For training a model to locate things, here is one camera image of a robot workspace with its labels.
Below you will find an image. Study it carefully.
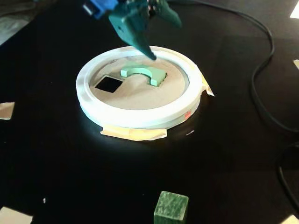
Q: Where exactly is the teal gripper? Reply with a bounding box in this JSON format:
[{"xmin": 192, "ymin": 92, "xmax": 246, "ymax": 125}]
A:
[{"xmin": 109, "ymin": 0, "xmax": 183, "ymax": 61}]

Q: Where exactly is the teal U shaped block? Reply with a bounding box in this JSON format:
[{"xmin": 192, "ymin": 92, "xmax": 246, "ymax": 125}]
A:
[{"xmin": 119, "ymin": 62, "xmax": 168, "ymax": 88}]

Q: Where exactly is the round white shape sorter lid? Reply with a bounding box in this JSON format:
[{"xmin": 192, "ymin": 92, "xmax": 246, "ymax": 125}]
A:
[{"xmin": 75, "ymin": 45, "xmax": 203, "ymax": 128}]

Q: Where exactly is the small wooden block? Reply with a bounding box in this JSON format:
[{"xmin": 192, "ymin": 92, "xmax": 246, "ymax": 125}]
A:
[{"xmin": 284, "ymin": 214, "xmax": 299, "ymax": 224}]

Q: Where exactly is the long masking tape strip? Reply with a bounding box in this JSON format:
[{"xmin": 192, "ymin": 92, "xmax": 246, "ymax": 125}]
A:
[{"xmin": 100, "ymin": 125, "xmax": 168, "ymax": 142}]

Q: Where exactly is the white paper sheet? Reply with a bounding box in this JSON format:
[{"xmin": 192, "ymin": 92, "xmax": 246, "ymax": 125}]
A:
[{"xmin": 289, "ymin": 4, "xmax": 299, "ymax": 20}]

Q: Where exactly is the black table cloth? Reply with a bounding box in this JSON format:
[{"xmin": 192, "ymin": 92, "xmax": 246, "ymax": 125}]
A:
[{"xmin": 0, "ymin": 0, "xmax": 299, "ymax": 224}]

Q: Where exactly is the square beige tape piece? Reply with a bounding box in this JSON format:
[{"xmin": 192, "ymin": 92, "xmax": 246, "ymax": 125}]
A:
[{"xmin": 0, "ymin": 102, "xmax": 15, "ymax": 120}]

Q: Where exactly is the green wooden cube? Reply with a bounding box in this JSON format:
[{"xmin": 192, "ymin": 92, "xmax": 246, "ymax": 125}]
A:
[{"xmin": 153, "ymin": 190, "xmax": 189, "ymax": 224}]

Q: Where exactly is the large beige tape piece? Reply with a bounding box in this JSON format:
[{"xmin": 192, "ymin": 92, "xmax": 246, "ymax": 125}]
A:
[{"xmin": 0, "ymin": 206, "xmax": 34, "ymax": 224}]

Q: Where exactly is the long black power cable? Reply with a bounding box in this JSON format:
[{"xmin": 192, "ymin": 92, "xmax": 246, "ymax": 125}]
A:
[{"xmin": 167, "ymin": 0, "xmax": 299, "ymax": 133}]

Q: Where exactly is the short black cable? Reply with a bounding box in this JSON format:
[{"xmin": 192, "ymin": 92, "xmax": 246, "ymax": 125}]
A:
[{"xmin": 277, "ymin": 144, "xmax": 299, "ymax": 212}]

